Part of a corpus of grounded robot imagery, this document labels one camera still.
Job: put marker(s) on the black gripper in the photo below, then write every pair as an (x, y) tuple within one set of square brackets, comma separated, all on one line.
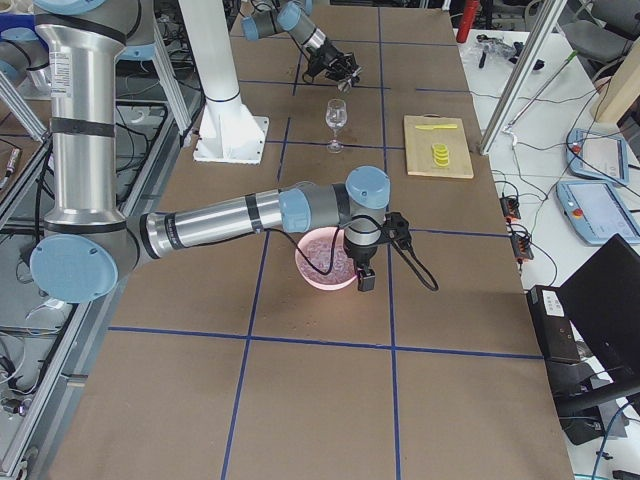
[(327, 56), (361, 256)]

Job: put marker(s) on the steel jigger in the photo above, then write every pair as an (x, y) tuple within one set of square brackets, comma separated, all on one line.
[(345, 85)]

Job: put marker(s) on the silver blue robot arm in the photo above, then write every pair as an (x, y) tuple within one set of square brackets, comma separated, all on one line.
[(292, 18), (89, 245)]

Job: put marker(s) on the clear wine glass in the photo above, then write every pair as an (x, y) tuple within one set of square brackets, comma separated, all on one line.
[(336, 118)]

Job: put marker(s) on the clear ice cubes pile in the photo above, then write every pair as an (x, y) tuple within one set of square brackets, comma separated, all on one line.
[(324, 256)]

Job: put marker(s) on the pink bowl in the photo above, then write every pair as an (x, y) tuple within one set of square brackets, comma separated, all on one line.
[(331, 232)]

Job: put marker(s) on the bamboo cutting board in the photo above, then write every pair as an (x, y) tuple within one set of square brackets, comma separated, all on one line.
[(419, 153)]

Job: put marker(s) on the yellow plastic knife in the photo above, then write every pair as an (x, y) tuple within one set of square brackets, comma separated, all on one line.
[(431, 127)]

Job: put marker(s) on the red fire extinguisher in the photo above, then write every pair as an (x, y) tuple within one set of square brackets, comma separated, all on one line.
[(467, 20)]

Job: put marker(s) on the crumpled clear plastic bag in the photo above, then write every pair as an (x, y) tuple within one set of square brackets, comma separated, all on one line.
[(498, 47)]

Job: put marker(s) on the black box device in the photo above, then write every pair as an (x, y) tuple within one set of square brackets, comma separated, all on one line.
[(552, 326)]

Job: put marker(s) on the black monitor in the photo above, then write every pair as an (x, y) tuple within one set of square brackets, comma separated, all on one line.
[(601, 299)]

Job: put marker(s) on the near blue teach pendant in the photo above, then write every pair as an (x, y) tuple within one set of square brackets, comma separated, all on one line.
[(596, 211)]

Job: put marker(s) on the blue teach pendant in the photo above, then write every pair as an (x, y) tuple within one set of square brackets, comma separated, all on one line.
[(594, 155), (596, 211)]

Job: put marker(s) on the far blue teach pendant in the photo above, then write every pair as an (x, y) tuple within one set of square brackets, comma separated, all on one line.
[(594, 155)]

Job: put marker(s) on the grey office chair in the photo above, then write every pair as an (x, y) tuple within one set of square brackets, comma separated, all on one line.
[(611, 33)]

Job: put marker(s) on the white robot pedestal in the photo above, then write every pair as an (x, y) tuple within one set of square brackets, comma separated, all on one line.
[(228, 132)]

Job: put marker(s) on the aluminium frame post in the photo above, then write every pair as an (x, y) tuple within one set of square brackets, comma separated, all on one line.
[(546, 20)]

